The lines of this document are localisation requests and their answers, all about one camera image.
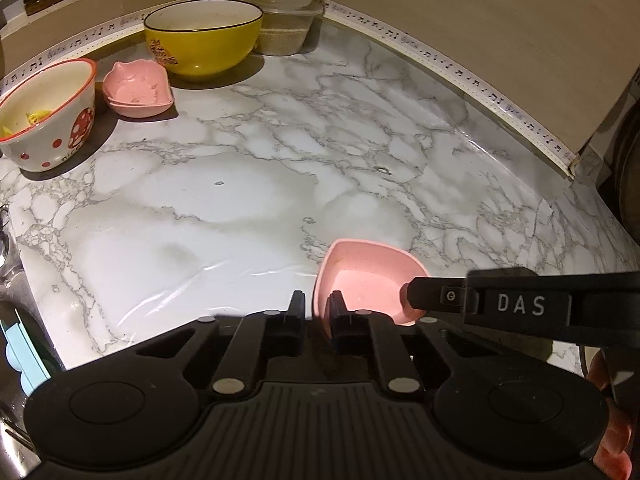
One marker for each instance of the light blue plastic item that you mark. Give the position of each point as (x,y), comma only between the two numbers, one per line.
(20,355)

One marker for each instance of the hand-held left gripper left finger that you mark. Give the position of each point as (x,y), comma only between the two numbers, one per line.
(301,322)

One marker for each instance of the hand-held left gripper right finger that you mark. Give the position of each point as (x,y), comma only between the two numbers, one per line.
(331,322)

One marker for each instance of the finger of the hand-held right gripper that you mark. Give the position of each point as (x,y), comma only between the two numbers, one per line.
(430,297)

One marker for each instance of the white bowl with red mushrooms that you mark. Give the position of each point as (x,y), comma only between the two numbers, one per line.
(45,115)

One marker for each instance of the white music-note edge strip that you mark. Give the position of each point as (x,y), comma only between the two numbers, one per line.
(450,67)

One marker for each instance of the clear plastic food container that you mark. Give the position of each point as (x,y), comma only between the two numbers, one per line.
(287,30)

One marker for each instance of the steel sink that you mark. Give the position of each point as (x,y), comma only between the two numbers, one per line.
(20,410)

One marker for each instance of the dark round pot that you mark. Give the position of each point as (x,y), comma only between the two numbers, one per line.
(630,170)

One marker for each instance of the small pink cat-shaped dishes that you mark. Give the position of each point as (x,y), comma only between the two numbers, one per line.
(137,87)

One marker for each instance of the person's right hand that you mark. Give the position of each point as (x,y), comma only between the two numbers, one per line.
(617,435)

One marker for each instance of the yellow bowl with dark rim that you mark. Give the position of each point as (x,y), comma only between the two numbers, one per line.
(205,35)

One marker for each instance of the small pink heart-shaped dish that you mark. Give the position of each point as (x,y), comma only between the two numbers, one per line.
(370,280)

